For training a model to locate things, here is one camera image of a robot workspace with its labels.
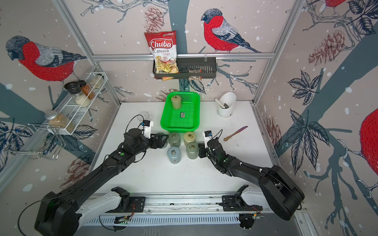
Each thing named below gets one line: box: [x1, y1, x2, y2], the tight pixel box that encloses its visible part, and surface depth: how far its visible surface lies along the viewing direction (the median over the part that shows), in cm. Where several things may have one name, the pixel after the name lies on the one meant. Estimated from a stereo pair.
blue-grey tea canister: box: [166, 146, 182, 164], surface depth 85 cm
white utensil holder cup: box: [217, 91, 237, 118], surface depth 109 cm
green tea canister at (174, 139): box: [167, 131, 182, 148], surface depth 92 cm
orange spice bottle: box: [77, 79, 95, 100], surface depth 78 cm
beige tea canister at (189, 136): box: [183, 131, 196, 147], surface depth 92 cm
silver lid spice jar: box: [44, 110, 75, 133], surface depth 62 cm
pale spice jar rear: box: [90, 73, 104, 89], surface depth 87 cm
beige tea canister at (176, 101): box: [171, 94, 182, 110], surface depth 115 cm
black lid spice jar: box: [63, 81, 91, 108], surface depth 73 cm
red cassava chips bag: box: [144, 30, 180, 82], surface depth 85 cm
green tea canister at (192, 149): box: [186, 142, 200, 160], surface depth 87 cm
